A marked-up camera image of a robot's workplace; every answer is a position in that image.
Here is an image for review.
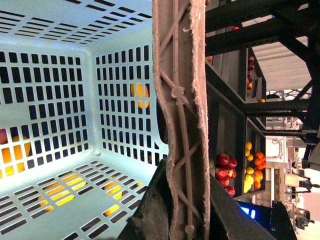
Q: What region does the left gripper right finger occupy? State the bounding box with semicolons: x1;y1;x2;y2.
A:
209;175;274;240

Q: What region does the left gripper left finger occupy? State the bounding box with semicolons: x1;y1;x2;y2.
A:
117;159;173;240

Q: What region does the light blue plastic basket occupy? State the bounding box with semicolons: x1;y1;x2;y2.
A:
0;0;169;240

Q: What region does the brown basket handle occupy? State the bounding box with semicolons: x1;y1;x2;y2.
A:
152;0;211;240

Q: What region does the yellow mango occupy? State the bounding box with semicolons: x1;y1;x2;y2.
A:
129;77;150;109

